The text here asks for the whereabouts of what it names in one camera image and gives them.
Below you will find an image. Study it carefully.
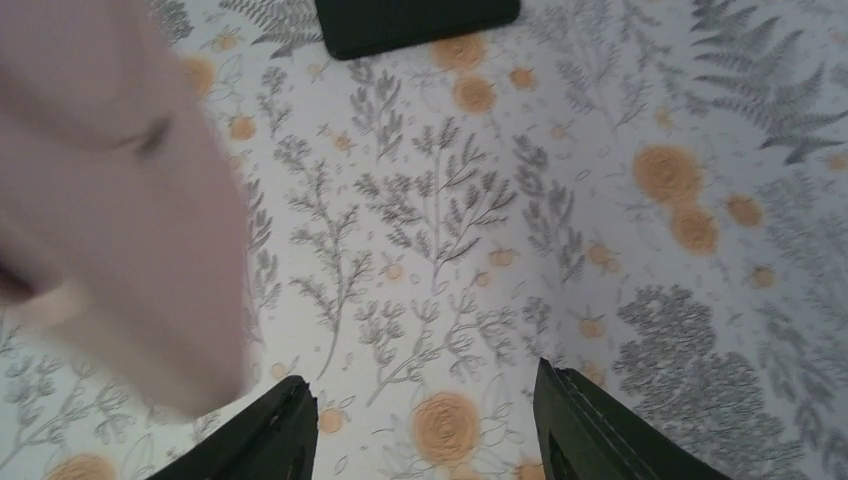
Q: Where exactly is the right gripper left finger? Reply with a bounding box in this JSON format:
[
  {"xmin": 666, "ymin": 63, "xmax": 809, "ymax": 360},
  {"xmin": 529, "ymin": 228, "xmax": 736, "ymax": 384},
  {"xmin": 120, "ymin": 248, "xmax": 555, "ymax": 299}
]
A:
[{"xmin": 149, "ymin": 375, "xmax": 319, "ymax": 480}]

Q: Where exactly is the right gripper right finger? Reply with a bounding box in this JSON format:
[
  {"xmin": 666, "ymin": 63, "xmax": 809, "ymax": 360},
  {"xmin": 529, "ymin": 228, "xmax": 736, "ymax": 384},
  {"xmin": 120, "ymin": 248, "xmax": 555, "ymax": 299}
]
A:
[{"xmin": 533, "ymin": 358, "xmax": 728, "ymax": 480}]

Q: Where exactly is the black phone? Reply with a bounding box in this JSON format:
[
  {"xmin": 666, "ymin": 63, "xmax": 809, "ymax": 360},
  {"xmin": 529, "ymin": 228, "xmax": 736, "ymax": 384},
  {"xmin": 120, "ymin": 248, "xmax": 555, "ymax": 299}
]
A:
[{"xmin": 315, "ymin": 0, "xmax": 522, "ymax": 61}]

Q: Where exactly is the floral patterned table mat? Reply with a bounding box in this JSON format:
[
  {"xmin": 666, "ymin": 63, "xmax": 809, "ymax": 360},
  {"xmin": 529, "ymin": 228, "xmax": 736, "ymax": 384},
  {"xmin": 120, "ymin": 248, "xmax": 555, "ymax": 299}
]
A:
[{"xmin": 149, "ymin": 1, "xmax": 847, "ymax": 479}]

